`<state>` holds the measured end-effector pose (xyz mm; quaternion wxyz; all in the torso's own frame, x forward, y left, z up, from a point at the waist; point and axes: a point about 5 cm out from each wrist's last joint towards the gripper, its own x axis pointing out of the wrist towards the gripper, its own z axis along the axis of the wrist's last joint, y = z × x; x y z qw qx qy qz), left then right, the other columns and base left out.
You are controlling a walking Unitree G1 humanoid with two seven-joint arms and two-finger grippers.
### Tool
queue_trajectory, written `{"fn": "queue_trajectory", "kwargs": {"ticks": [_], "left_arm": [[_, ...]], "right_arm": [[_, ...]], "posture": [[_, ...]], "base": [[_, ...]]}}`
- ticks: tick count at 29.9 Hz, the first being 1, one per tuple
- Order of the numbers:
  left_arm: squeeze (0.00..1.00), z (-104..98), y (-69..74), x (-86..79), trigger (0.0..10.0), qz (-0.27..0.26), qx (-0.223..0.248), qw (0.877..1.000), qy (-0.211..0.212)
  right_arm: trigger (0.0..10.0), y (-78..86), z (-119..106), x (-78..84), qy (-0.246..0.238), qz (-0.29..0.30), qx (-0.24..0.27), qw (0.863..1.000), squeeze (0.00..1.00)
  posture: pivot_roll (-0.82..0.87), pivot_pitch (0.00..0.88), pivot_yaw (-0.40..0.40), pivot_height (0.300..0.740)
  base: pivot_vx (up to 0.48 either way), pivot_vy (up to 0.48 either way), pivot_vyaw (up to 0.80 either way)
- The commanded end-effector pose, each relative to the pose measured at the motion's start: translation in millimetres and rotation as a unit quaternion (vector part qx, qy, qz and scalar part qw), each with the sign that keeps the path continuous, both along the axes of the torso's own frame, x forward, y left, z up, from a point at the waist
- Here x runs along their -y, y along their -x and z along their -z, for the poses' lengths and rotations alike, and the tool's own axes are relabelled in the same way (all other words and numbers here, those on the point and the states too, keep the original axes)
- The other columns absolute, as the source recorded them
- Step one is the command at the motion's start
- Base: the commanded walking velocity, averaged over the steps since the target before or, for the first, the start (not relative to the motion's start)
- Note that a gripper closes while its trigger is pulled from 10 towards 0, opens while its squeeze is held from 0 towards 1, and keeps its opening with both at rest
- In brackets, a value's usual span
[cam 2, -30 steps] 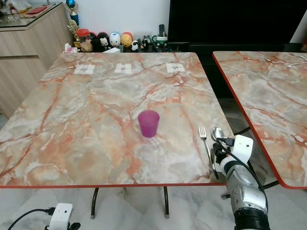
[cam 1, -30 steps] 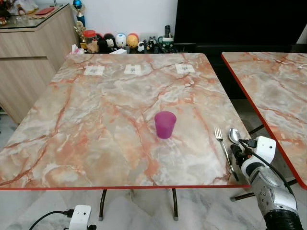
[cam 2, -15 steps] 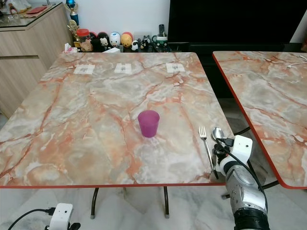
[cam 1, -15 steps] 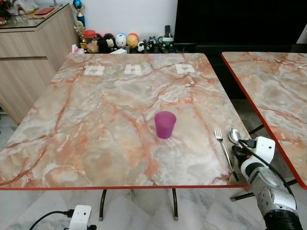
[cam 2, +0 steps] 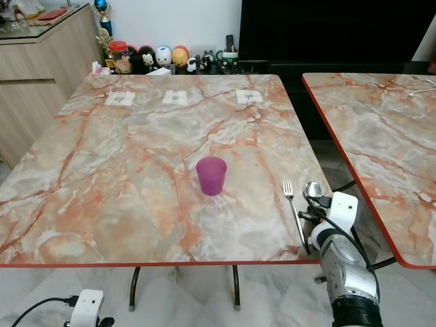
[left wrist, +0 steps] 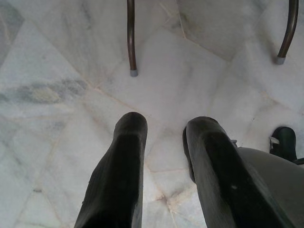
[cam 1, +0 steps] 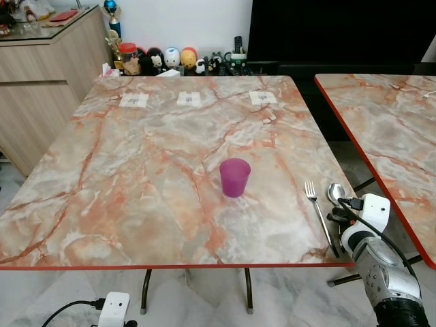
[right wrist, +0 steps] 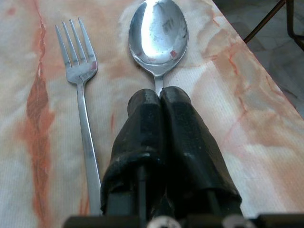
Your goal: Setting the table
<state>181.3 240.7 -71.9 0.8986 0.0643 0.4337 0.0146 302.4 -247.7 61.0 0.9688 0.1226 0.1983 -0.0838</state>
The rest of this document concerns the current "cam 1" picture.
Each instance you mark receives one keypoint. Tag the small panda figurine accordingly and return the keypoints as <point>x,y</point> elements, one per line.
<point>200,66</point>

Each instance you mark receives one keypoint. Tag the small white box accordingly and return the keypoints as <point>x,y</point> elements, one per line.
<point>168,72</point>

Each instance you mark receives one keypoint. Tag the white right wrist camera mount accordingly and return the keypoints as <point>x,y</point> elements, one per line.
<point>375,212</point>

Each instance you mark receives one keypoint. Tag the pink white tissue pack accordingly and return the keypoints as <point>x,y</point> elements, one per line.
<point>110,69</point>

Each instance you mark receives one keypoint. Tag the gold figure trophy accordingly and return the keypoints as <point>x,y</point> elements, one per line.
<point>114,44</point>

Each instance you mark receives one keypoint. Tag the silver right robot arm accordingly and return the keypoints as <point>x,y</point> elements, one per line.
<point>381,272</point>

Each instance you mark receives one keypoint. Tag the black egg figurine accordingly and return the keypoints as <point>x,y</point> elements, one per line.
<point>155,61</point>

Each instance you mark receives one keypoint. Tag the marble table with red edge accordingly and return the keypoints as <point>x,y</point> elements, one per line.
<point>395,136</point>
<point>150,170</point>

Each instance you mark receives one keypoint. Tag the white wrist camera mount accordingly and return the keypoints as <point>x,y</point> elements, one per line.
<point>375,212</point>
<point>114,310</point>

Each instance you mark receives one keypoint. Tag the dark green mug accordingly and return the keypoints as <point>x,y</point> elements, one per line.
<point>236,63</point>

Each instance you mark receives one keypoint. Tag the blue ball trophy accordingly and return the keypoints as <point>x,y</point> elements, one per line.
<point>112,13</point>

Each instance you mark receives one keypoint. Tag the light wooden cabinet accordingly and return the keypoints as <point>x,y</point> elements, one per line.
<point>41,88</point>

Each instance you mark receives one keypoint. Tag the white paper marker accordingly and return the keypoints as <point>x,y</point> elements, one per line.
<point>189,99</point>
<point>263,97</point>
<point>134,101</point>

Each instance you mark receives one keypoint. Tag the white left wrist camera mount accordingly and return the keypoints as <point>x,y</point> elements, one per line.
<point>114,310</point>

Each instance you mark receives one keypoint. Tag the red flat book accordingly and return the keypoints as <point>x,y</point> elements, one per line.
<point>63,15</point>

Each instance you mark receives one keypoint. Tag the orange yellow egg figurine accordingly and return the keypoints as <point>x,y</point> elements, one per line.
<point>189,57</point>

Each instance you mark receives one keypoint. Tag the black remote control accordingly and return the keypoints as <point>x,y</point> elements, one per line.
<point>238,45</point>

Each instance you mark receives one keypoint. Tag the black cat figurine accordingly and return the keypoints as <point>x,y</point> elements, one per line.
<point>215,63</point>

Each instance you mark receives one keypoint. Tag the purple plastic cup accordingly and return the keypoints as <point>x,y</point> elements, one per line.
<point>235,178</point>

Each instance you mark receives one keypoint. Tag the white egg figurine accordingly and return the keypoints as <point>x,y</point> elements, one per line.
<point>172,57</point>

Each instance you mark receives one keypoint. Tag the silver metal spoon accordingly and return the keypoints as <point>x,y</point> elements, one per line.
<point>336,193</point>

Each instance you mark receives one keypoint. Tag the red-lidded glass jar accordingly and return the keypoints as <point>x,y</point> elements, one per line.
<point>128,60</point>

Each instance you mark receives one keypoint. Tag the silver metal fork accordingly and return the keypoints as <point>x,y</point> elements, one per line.
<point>317,208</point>

